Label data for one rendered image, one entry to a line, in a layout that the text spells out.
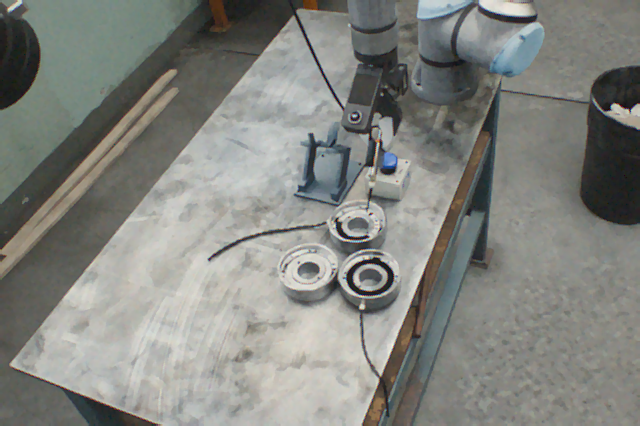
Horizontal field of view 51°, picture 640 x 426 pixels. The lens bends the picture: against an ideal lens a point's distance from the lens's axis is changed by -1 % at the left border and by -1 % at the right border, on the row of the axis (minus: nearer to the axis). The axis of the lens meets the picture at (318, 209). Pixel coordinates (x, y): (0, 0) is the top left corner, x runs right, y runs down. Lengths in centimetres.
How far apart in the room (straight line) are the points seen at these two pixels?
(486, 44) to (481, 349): 99
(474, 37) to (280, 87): 49
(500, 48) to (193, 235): 69
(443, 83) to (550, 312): 91
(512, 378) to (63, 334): 125
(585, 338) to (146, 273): 132
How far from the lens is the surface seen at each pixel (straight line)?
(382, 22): 106
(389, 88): 114
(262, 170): 142
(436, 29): 145
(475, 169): 175
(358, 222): 126
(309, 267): 120
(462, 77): 153
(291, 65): 171
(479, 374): 202
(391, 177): 129
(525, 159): 262
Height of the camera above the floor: 173
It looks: 45 degrees down
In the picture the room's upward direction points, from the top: 9 degrees counter-clockwise
